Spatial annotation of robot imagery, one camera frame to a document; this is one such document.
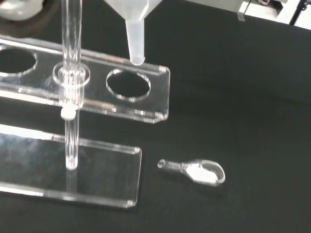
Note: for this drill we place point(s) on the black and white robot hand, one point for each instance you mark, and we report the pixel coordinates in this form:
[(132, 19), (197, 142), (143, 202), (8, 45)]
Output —
[(17, 9)]

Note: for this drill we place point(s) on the black tripod leg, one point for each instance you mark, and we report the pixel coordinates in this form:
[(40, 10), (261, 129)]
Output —
[(297, 12)]

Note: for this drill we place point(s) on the pale white board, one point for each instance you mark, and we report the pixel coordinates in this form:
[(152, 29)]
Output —
[(269, 9)]

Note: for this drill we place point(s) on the black bench cloth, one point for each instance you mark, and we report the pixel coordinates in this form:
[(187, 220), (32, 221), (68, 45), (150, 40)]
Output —
[(230, 109)]

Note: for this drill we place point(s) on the clear acrylic funnel stand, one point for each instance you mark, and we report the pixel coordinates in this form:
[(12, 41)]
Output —
[(102, 97)]

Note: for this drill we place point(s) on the clear glass weighing funnel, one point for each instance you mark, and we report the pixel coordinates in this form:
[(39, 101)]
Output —
[(201, 172)]

